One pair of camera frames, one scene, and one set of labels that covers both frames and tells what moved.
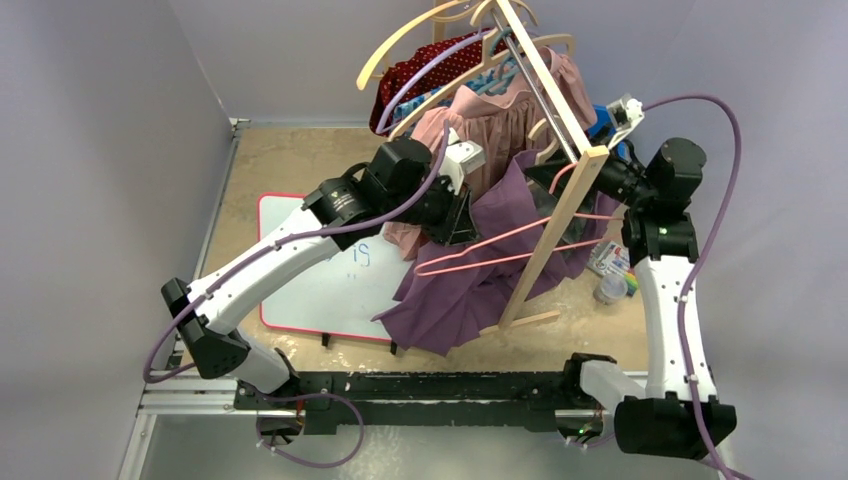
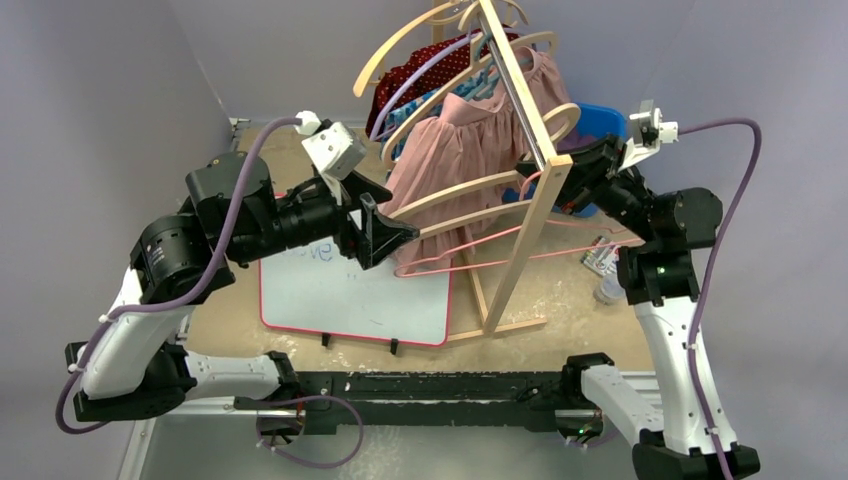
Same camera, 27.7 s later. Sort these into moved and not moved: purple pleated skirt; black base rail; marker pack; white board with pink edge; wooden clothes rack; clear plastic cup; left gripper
Moved: wooden clothes rack; left gripper; purple pleated skirt
Not moved: black base rail; white board with pink edge; marker pack; clear plastic cup
